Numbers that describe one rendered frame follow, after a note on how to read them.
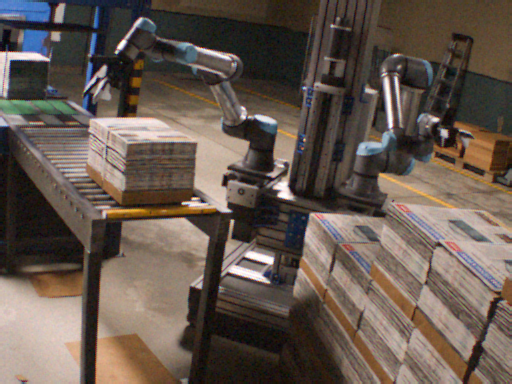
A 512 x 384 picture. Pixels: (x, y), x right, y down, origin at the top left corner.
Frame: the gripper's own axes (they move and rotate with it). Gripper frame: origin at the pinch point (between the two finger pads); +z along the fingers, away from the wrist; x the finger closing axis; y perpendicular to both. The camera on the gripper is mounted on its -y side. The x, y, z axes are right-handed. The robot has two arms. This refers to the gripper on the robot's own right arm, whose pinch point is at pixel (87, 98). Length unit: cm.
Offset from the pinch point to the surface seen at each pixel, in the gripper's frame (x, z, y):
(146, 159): -18.8, 6.0, 23.8
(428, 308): -126, -1, 48
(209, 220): -22, 11, 59
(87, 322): -27, 66, 34
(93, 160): 12.6, 17.6, 22.5
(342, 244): -70, -6, 73
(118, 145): -11.0, 7.5, 15.7
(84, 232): -21.9, 38.3, 17.0
